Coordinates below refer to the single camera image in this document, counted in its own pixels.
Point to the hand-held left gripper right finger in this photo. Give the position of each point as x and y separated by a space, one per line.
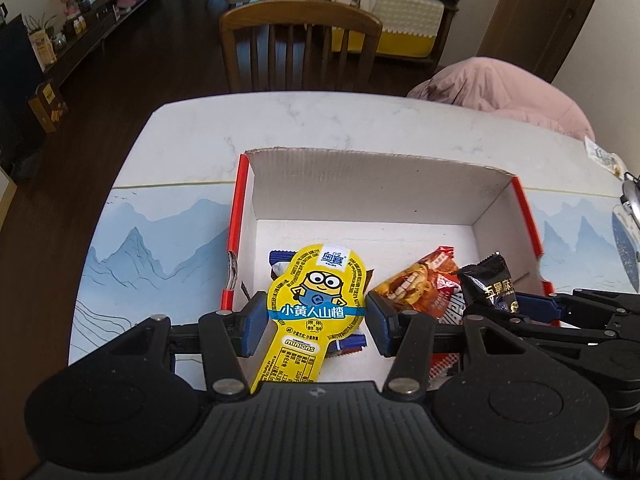
380 325

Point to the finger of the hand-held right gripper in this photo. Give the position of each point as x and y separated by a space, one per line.
570 344
540 309

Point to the wooden door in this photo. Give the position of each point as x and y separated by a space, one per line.
540 10

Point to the wooden dining chair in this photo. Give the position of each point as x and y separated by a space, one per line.
300 15

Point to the dark wooden television cabinet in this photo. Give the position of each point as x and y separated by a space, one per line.
100 15

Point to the black silver snack packet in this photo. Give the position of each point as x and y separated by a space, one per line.
487 287

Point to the sofa with cream cover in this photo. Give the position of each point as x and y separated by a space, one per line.
405 20

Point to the red printed snack packet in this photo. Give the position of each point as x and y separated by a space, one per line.
425 285

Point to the brown gift bag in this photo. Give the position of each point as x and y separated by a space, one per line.
47 107

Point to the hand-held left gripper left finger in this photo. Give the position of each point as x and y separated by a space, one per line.
255 325

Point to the blue white candy packet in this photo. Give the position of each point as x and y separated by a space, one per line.
350 344

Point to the dark blue snack packet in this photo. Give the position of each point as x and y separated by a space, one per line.
280 259

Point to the yellow paddle-shaped snack packet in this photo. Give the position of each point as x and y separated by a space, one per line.
312 305

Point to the blue mountain print table mat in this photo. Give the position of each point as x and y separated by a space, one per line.
150 260

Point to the black cabinet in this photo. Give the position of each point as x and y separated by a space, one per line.
15 85

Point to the small white printed packet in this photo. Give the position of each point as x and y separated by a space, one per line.
602 155

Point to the red cardboard box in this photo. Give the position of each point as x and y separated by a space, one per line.
360 195

